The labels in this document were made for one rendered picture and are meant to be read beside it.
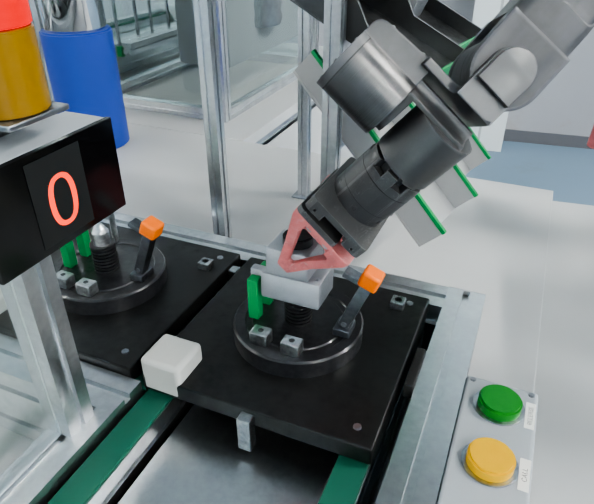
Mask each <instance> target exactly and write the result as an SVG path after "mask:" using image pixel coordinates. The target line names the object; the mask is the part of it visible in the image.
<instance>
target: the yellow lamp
mask: <svg viewBox="0 0 594 504"><path fill-rule="evenodd" d="M51 103H52V102H51V98H50V93H49V89H48V85H47V80H46V76H45V72H44V67H43V63H42V59H41V54H40V50H39V46H38V42H37V37H36V33H35V29H34V25H33V24H32V23H30V24H28V25H26V26H23V27H19V28H14V29H9V30H2V31H0V121H6V120H14V119H20V118H25V117H29V116H33V115H36V114H39V113H41V112H43V111H45V110H47V109H48V108H49V107H50V106H51Z"/></svg>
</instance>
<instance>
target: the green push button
mask: <svg viewBox="0 0 594 504"><path fill-rule="evenodd" d="M477 403H478V407H479V408H480V410H481V411H482V412H483V413H484V414H485V415H486V416H488V417H489V418H491V419H493V420H496V421H501V422H510V421H514V420H516V419H517V418H518V417H519V416H520V414H521V411H522V407H523V402H522V399H521V398H520V396H519V395H518V394H517V393H516V392H515V391H514V390H512V389H510V388H509V387H506V386H503V385H498V384H492V385H487V386H485V387H483V388H482V389H481V390H480V392H479V395H478V400H477Z"/></svg>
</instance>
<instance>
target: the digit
mask: <svg viewBox="0 0 594 504"><path fill-rule="evenodd" d="M23 170H24V173H25V177H26V180H27V184H28V188H29V191H30V195H31V199H32V202H33V206H34V209H35V213H36V217H37V220H38V224H39V228H40V231H41V235H42V238H43V242H44V246H45V249H46V250H48V249H49V248H51V247H52V246H54V245H55V244H57V243H58V242H60V241H61V240H63V239H64V238H66V237H68V236H69V235H71V234H72V233H74V232H75V231H77V230H78V229H80V228H81V227H83V226H84V225H86V224H87V223H89V222H91V221H92V220H94V214H93V209H92V205H91V200H90V195H89V191H88V186H87V181H86V177H85V172H84V167H83V163H82V158H81V154H80V149H79V144H78V141H76V142H73V143H71V144H69V145H67V146H65V147H63V148H61V149H59V150H57V151H55V152H52V153H50V154H48V155H46V156H44V157H42V158H40V159H38V160H36V161H33V162H31V163H29V164H27V165H25V166H23Z"/></svg>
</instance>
